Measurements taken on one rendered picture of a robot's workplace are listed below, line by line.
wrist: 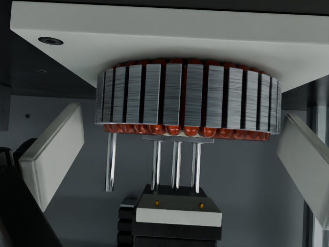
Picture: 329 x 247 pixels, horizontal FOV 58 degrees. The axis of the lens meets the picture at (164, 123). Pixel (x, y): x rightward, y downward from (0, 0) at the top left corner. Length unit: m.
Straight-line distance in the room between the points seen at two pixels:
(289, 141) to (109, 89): 0.11
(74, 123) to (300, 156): 0.13
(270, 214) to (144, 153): 0.20
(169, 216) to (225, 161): 0.24
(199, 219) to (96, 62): 0.13
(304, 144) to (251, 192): 0.29
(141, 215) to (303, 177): 0.11
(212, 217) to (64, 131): 0.12
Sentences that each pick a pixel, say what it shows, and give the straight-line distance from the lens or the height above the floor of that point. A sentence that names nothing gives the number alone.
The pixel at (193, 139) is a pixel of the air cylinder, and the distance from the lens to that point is 0.31.
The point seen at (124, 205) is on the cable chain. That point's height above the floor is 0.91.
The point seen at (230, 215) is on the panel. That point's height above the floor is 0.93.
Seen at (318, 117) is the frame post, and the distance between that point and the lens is 0.42.
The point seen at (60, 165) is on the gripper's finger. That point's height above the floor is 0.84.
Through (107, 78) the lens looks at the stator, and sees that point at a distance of 0.16.
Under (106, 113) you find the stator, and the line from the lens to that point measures 0.15.
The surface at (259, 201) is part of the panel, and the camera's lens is 0.47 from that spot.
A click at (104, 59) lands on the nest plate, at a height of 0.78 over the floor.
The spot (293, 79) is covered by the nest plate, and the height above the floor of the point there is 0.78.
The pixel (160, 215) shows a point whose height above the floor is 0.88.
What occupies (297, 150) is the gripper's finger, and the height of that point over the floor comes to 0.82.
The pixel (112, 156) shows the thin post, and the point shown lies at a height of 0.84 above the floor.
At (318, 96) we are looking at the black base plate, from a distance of 0.35.
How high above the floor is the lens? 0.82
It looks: 3 degrees down
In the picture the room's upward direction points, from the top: 177 degrees counter-clockwise
